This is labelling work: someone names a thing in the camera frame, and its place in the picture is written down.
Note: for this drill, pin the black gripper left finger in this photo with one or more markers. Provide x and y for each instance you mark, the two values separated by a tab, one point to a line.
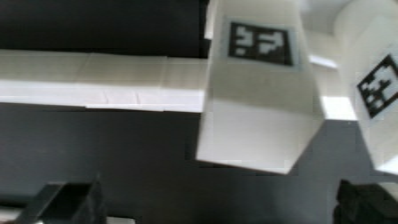
65	204

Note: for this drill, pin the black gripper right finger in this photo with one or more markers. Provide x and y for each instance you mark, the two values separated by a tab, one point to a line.
366	203

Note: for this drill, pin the white chair leg block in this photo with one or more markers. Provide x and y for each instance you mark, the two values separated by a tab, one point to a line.
261	116

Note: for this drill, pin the white chair seat part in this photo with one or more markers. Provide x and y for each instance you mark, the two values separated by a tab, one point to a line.
330	30

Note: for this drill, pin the white chair leg with tags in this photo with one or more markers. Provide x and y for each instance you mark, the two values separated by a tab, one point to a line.
366	32

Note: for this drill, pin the white U-shaped border fence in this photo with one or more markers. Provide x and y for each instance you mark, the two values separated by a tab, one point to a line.
101	81

